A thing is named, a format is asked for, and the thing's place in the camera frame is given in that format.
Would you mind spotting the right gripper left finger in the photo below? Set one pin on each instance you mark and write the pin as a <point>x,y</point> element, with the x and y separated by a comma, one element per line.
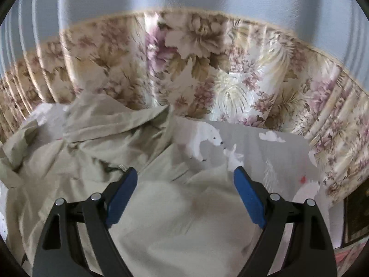
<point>75,240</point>

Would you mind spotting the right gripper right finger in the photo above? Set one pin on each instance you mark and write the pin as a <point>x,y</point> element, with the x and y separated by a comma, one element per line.
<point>294,240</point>

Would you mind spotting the beige hooded jacket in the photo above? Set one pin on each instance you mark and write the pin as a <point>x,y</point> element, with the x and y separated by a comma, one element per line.
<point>138,193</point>

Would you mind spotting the grey animal print bedsheet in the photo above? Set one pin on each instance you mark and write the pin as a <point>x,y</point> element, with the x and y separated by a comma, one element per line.
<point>259,155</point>

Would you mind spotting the dark wooden cabinet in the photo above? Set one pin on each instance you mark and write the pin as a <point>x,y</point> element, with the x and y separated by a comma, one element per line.
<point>356,216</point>

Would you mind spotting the blue floral curtain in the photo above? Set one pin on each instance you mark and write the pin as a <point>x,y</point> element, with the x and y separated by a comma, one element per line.
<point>298,66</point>

